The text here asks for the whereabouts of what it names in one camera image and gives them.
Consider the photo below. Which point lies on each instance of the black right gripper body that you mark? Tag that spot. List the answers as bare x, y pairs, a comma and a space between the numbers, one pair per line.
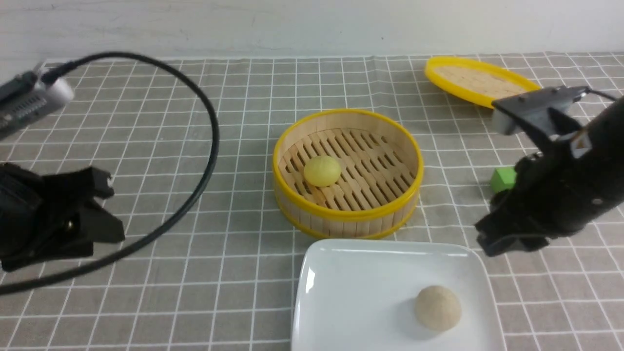
574, 179

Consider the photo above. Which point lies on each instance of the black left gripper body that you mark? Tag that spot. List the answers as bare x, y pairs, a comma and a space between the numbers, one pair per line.
28, 230

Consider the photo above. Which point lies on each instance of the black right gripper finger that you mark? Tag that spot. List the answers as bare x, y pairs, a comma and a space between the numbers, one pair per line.
498, 235

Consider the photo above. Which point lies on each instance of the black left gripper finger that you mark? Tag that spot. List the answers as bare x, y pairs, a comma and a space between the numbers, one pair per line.
90, 224
77, 187

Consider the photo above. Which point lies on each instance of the beige steamed bun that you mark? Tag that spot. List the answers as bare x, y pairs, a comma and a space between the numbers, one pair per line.
438, 308

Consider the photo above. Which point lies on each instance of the yellow steamed bun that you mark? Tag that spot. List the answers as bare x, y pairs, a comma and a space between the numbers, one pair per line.
322, 171

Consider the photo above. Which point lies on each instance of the white square plate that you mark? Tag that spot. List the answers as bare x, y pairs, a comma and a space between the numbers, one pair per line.
359, 295

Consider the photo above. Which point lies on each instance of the green cube block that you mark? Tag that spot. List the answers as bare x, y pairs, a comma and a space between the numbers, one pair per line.
502, 179

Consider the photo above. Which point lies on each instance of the yellow rimmed steamer lid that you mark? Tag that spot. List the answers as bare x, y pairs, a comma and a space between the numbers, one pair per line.
477, 82

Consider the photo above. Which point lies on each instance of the bamboo steamer basket yellow rim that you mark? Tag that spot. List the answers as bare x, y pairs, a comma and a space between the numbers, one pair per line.
382, 169

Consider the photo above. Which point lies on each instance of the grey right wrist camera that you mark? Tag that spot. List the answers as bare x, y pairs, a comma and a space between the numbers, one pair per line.
545, 109

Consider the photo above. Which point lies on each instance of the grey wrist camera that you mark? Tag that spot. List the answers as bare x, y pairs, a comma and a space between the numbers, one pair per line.
545, 109
25, 99

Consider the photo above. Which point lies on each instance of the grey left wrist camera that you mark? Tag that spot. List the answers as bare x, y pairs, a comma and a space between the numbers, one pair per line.
25, 99

